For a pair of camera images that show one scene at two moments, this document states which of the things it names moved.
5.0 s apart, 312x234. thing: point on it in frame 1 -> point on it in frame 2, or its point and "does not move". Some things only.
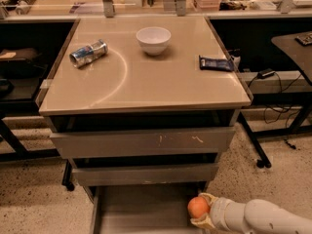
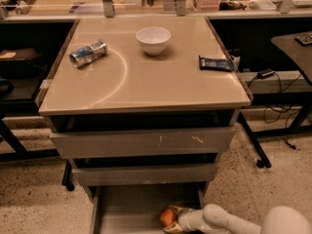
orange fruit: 197,207 -> 168,217
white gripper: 218,214 -> 183,218
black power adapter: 266,73 does not move
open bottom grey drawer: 144,210 does not move
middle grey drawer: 144,175 does not move
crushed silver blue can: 81,57 does not move
